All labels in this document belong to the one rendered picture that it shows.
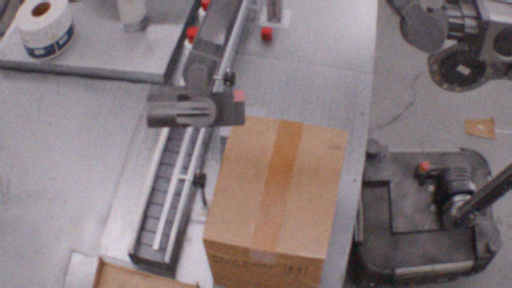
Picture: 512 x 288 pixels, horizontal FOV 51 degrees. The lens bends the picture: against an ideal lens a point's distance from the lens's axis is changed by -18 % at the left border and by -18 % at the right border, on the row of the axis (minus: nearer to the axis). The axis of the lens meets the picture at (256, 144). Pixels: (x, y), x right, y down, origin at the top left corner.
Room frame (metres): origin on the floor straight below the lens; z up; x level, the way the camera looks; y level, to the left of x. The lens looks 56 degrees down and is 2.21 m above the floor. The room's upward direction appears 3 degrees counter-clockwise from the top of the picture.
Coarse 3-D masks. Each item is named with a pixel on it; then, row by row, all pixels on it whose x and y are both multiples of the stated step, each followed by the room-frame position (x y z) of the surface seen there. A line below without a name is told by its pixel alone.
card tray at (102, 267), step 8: (104, 264) 0.58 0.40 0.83; (112, 264) 0.58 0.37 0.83; (96, 272) 0.54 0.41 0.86; (104, 272) 0.56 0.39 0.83; (112, 272) 0.56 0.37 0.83; (120, 272) 0.56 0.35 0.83; (128, 272) 0.56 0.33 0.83; (136, 272) 0.56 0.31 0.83; (144, 272) 0.56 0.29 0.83; (96, 280) 0.53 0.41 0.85; (104, 280) 0.53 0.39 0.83; (112, 280) 0.54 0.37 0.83; (120, 280) 0.54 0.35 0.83; (128, 280) 0.54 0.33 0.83; (136, 280) 0.54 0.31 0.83; (144, 280) 0.54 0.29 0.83; (152, 280) 0.54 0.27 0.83; (160, 280) 0.54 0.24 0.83; (168, 280) 0.54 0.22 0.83; (176, 280) 0.54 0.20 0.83
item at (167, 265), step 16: (240, 16) 1.36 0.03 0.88; (240, 32) 1.33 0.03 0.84; (224, 64) 1.16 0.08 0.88; (208, 128) 0.97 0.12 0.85; (192, 160) 0.86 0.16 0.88; (192, 176) 0.81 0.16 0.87; (192, 192) 0.79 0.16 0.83; (176, 224) 0.68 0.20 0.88; (176, 240) 0.64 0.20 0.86; (128, 256) 0.59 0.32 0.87
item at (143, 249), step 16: (176, 128) 0.95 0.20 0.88; (176, 144) 0.90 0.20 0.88; (192, 144) 0.90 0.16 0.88; (160, 160) 0.86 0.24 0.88; (176, 160) 0.86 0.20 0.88; (160, 176) 0.81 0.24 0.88; (160, 192) 0.77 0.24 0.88; (176, 192) 0.76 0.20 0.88; (160, 208) 0.72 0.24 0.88; (176, 208) 0.72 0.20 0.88; (144, 224) 0.68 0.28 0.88; (144, 240) 0.63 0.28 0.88; (144, 256) 0.59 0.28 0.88; (160, 256) 0.59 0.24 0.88
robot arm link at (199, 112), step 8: (200, 96) 0.69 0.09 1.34; (208, 96) 0.70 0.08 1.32; (184, 104) 0.68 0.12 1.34; (192, 104) 0.68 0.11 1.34; (200, 104) 0.67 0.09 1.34; (208, 104) 0.67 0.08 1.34; (216, 104) 0.69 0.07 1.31; (184, 112) 0.66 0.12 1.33; (192, 112) 0.66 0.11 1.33; (200, 112) 0.66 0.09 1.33; (208, 112) 0.66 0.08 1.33; (216, 112) 0.67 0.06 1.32; (176, 120) 0.66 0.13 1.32; (184, 120) 0.65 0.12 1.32; (192, 120) 0.65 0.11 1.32; (200, 120) 0.65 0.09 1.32; (208, 120) 0.65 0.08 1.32; (200, 128) 0.64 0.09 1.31
